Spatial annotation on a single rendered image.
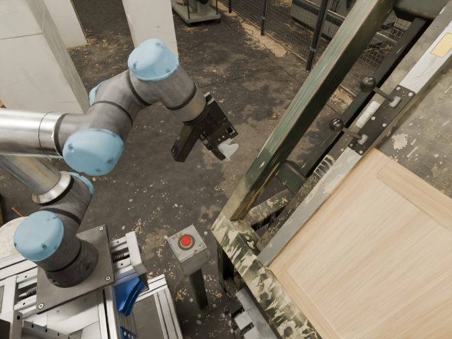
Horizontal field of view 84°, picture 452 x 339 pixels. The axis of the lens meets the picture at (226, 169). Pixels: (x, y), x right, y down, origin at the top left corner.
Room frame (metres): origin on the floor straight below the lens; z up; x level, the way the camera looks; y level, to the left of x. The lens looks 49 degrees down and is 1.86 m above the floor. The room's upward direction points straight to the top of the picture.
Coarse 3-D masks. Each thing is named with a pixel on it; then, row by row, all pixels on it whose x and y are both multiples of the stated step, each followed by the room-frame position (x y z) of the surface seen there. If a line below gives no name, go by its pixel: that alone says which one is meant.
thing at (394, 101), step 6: (366, 78) 0.57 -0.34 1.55; (372, 78) 0.57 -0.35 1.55; (360, 84) 0.57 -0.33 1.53; (366, 84) 0.56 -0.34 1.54; (372, 84) 0.55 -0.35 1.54; (366, 90) 0.56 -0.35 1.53; (372, 90) 0.56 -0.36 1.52; (378, 90) 0.57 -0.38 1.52; (384, 96) 0.57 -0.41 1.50; (390, 96) 0.57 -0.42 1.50; (396, 96) 0.57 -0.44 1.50; (390, 102) 0.57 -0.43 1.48; (396, 102) 0.56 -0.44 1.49
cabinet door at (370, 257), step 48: (336, 192) 0.47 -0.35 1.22; (384, 192) 0.41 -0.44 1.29; (432, 192) 0.37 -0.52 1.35; (336, 240) 0.35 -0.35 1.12; (384, 240) 0.31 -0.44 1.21; (432, 240) 0.28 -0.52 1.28; (288, 288) 0.27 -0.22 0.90; (336, 288) 0.24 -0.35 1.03; (384, 288) 0.21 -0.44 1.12; (432, 288) 0.19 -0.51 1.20; (336, 336) 0.12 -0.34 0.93; (384, 336) 0.11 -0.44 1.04; (432, 336) 0.10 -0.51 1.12
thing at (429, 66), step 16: (448, 32) 0.64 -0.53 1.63; (432, 48) 0.63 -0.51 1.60; (416, 64) 0.62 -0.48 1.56; (432, 64) 0.60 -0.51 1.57; (416, 80) 0.59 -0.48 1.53; (432, 80) 0.59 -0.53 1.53; (416, 96) 0.57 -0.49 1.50; (400, 112) 0.55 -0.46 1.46; (336, 160) 0.53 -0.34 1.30; (352, 160) 0.51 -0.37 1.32; (336, 176) 0.49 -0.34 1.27; (320, 192) 0.48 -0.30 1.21; (304, 208) 0.46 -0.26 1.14; (288, 224) 0.44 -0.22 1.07; (304, 224) 0.42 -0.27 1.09; (272, 240) 0.42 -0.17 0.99; (288, 240) 0.40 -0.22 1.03; (272, 256) 0.37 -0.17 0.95
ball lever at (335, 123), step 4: (332, 120) 0.54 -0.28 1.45; (336, 120) 0.53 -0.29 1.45; (340, 120) 0.53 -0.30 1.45; (332, 124) 0.53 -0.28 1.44; (336, 124) 0.52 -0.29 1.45; (340, 124) 0.52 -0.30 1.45; (332, 128) 0.52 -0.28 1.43; (336, 128) 0.52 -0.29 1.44; (340, 128) 0.52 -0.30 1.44; (344, 128) 0.53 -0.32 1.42; (336, 132) 0.52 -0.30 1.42; (348, 132) 0.53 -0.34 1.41; (352, 132) 0.53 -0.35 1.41; (356, 136) 0.53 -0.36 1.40; (360, 136) 0.53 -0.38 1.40; (364, 136) 0.53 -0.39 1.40; (360, 140) 0.53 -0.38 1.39; (364, 140) 0.52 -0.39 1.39; (364, 144) 0.52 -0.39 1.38
